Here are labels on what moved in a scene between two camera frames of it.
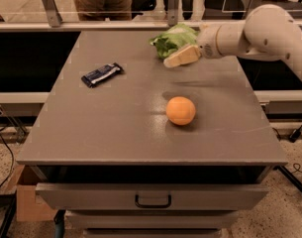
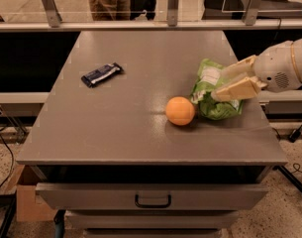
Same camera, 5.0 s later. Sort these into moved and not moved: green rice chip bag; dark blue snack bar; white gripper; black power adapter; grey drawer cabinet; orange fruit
Moved: green rice chip bag; white gripper
Not moved: black power adapter; dark blue snack bar; orange fruit; grey drawer cabinet
